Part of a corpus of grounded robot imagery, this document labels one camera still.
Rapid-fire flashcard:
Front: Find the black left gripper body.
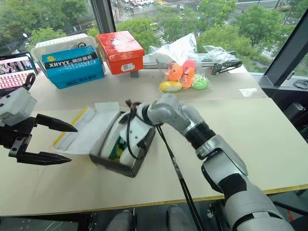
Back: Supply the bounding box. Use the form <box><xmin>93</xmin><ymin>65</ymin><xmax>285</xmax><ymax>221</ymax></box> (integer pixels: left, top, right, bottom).
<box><xmin>0</xmin><ymin>115</ymin><xmax>39</xmax><ymax>150</ymax></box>

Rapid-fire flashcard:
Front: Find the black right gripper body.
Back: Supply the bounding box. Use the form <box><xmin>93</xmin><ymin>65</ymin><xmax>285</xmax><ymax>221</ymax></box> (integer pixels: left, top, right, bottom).
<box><xmin>137</xmin><ymin>134</ymin><xmax>156</xmax><ymax>158</ymax></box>

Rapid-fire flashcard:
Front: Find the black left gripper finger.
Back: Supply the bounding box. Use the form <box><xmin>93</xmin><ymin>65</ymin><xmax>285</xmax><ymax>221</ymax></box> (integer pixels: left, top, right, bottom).
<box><xmin>35</xmin><ymin>114</ymin><xmax>78</xmax><ymax>133</ymax></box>
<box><xmin>8</xmin><ymin>135</ymin><xmax>73</xmax><ymax>166</ymax></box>

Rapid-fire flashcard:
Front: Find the white shoe with green print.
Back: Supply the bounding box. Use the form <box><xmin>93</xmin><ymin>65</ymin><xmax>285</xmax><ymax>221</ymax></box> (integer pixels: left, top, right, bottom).
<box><xmin>100</xmin><ymin>113</ymin><xmax>141</xmax><ymax>163</ymax></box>

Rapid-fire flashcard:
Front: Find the grey white shoebox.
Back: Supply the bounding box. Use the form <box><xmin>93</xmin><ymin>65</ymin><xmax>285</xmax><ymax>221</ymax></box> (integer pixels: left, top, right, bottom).
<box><xmin>50</xmin><ymin>102</ymin><xmax>157</xmax><ymax>179</ymax></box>

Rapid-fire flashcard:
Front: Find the orange red shoebox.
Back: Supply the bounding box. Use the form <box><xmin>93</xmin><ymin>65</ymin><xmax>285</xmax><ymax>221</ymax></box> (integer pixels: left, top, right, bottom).
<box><xmin>96</xmin><ymin>30</ymin><xmax>145</xmax><ymax>76</ymax></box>

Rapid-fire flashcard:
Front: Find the blue cardboard box white lettering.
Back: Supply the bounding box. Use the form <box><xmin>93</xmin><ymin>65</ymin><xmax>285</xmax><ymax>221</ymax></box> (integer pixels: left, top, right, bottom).
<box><xmin>41</xmin><ymin>45</ymin><xmax>106</xmax><ymax>90</ymax></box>

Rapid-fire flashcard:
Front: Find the yellow plush toy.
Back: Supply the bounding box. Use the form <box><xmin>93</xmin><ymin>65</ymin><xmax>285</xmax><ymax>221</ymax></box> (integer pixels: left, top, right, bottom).
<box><xmin>159</xmin><ymin>80</ymin><xmax>181</xmax><ymax>93</ymax></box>

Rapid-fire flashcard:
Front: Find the dark rounded grey shape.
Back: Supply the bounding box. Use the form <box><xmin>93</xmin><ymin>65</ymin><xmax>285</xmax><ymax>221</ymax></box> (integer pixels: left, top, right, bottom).
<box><xmin>165</xmin><ymin>204</ymin><xmax>194</xmax><ymax>231</ymax></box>
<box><xmin>105</xmin><ymin>209</ymin><xmax>136</xmax><ymax>231</ymax></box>

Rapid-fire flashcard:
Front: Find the clear plastic bin white lid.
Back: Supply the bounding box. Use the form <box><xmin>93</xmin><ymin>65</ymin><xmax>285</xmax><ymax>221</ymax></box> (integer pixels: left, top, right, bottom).
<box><xmin>30</xmin><ymin>33</ymin><xmax>97</xmax><ymax>73</ymax></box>

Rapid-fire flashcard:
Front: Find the orange fish plush toy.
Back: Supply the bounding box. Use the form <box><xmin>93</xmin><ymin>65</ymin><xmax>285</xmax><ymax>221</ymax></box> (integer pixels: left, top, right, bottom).
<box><xmin>166</xmin><ymin>63</ymin><xmax>185</xmax><ymax>82</ymax></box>

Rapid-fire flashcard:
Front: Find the orange white clownfish toy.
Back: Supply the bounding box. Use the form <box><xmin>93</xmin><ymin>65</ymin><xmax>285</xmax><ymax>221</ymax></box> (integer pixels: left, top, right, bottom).
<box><xmin>181</xmin><ymin>67</ymin><xmax>196</xmax><ymax>89</ymax></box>

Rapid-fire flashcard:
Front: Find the green plush toy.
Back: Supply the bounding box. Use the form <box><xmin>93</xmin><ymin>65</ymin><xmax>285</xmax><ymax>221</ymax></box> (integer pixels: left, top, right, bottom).
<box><xmin>192</xmin><ymin>74</ymin><xmax>210</xmax><ymax>90</ymax></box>

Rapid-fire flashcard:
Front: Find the red plush toy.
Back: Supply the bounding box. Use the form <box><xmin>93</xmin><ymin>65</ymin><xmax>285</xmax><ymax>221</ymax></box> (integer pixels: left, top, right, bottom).
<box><xmin>183</xmin><ymin>58</ymin><xmax>197</xmax><ymax>73</ymax></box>

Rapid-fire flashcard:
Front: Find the clear plastic toy bag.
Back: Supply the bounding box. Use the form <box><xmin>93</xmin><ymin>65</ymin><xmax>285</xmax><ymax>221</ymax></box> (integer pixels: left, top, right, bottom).
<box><xmin>146</xmin><ymin>32</ymin><xmax>211</xmax><ymax>93</ymax></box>

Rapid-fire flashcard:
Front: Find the crumpled clear plastic wrap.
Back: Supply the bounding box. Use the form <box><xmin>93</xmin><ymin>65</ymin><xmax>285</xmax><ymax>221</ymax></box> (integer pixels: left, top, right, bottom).
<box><xmin>199</xmin><ymin>45</ymin><xmax>236</xmax><ymax>64</ymax></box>

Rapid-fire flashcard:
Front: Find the black grey box device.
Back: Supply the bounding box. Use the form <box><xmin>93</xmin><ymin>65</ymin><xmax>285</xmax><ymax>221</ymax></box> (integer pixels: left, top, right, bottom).
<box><xmin>283</xmin><ymin>102</ymin><xmax>307</xmax><ymax>121</ymax></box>

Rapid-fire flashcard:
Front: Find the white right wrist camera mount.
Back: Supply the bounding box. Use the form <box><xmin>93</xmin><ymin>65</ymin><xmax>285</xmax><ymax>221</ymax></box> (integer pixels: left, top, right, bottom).
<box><xmin>119</xmin><ymin>112</ymin><xmax>156</xmax><ymax>160</ymax></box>

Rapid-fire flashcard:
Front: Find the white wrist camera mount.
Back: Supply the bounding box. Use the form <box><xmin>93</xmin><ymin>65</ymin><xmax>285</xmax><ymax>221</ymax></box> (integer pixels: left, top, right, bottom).
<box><xmin>0</xmin><ymin>87</ymin><xmax>38</xmax><ymax>128</ymax></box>
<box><xmin>119</xmin><ymin>112</ymin><xmax>156</xmax><ymax>160</ymax></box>

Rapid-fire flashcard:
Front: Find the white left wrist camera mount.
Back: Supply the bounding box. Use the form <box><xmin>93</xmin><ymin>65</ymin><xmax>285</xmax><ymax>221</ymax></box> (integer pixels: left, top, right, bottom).
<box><xmin>0</xmin><ymin>87</ymin><xmax>38</xmax><ymax>128</ymax></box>

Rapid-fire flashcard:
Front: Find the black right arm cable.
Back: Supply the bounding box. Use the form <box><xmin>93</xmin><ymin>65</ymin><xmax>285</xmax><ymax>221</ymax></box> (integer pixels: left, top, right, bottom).
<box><xmin>125</xmin><ymin>99</ymin><xmax>205</xmax><ymax>231</ymax></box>

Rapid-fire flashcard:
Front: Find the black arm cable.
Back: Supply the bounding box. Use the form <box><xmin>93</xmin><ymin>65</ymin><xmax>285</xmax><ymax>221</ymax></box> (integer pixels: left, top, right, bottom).
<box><xmin>125</xmin><ymin>99</ymin><xmax>205</xmax><ymax>231</ymax></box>
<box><xmin>22</xmin><ymin>72</ymin><xmax>37</xmax><ymax>91</ymax></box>

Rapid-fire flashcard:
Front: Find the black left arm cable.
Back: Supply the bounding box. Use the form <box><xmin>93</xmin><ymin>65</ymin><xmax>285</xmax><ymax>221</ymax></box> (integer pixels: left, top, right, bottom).
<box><xmin>22</xmin><ymin>72</ymin><xmax>37</xmax><ymax>91</ymax></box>

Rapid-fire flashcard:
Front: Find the aluminium conveyor belt rail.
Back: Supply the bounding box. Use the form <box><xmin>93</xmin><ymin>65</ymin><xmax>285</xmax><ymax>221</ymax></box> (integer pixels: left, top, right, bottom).
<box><xmin>130</xmin><ymin>51</ymin><xmax>244</xmax><ymax>78</ymax></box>

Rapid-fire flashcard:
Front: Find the dark window frame post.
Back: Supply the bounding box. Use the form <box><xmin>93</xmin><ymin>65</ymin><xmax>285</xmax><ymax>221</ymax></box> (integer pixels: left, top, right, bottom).
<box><xmin>90</xmin><ymin>0</ymin><xmax>117</xmax><ymax>35</ymax></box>

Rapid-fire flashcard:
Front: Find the thin black cable coil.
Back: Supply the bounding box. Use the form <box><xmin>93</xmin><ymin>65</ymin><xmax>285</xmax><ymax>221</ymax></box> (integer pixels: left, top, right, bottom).
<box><xmin>293</xmin><ymin>79</ymin><xmax>308</xmax><ymax>90</ymax></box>

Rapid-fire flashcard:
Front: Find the dark slanted window frame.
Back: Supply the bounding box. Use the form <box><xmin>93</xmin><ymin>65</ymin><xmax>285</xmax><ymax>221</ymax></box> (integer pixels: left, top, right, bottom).
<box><xmin>258</xmin><ymin>9</ymin><xmax>308</xmax><ymax>88</ymax></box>

